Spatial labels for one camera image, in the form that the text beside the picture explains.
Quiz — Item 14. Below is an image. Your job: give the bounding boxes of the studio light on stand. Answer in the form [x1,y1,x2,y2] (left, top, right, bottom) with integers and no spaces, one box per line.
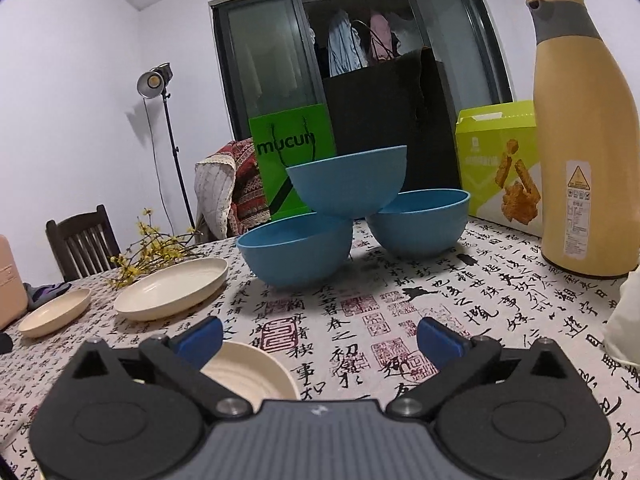
[137,62,197,233]

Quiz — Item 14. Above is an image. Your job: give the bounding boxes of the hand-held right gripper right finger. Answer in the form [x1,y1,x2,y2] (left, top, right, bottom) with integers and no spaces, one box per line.
[385,316,576,420]

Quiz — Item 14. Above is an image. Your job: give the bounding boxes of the blue bowl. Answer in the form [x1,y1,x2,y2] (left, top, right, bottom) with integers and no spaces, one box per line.
[365,188,472,261]
[286,145,408,220]
[236,212,355,289]

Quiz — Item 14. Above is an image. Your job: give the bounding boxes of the hanging pink garment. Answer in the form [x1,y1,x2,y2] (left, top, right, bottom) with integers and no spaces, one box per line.
[369,10,396,61]

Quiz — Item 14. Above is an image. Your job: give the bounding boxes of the yellow-green snack box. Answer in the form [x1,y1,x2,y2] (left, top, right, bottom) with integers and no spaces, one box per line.
[454,100,545,237]

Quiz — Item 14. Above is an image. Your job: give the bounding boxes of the pink small suitcase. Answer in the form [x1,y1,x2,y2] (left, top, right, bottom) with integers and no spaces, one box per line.
[0,234,29,331]

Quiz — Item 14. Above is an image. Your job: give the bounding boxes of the cream plate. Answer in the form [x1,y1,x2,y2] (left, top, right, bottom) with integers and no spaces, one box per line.
[18,287,93,339]
[113,257,230,322]
[200,341,301,409]

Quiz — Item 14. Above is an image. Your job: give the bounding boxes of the dark wooden chair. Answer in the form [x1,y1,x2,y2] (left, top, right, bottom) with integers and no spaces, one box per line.
[46,204,122,282]

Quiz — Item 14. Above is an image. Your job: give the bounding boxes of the green paper bag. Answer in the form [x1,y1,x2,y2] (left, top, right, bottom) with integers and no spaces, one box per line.
[248,102,337,222]

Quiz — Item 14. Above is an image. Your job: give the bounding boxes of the dark sliding glass door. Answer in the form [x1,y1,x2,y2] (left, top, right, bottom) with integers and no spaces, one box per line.
[209,0,516,161]

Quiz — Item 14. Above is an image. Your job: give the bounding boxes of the hanging white garment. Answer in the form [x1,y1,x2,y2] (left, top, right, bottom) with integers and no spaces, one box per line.
[390,10,426,56]

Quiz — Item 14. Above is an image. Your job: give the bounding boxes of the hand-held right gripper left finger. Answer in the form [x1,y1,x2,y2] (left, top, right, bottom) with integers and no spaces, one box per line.
[65,316,253,420]

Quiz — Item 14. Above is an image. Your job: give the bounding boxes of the red patterned blanket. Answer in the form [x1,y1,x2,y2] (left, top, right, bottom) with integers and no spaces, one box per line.
[194,138,273,240]

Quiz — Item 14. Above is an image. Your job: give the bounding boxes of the black paper bag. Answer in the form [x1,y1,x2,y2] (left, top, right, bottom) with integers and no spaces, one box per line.
[322,47,463,221]

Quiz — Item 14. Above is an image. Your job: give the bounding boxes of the yellow thermos jug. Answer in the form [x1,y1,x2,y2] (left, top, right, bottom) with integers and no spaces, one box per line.
[525,0,640,277]

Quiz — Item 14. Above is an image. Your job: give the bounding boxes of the hanging light blue shirt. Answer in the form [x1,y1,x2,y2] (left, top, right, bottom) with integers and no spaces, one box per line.
[327,9,371,77]

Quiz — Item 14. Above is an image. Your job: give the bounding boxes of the yellow flower branch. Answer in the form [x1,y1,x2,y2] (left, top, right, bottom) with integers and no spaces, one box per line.
[102,206,206,291]

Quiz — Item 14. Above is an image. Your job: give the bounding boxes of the grey purple pouch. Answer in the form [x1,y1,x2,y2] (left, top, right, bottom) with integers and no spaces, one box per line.
[25,282,73,312]

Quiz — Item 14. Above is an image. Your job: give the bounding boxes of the cream cloth bag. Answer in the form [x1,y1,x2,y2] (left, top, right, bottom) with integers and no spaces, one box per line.
[601,265,640,363]

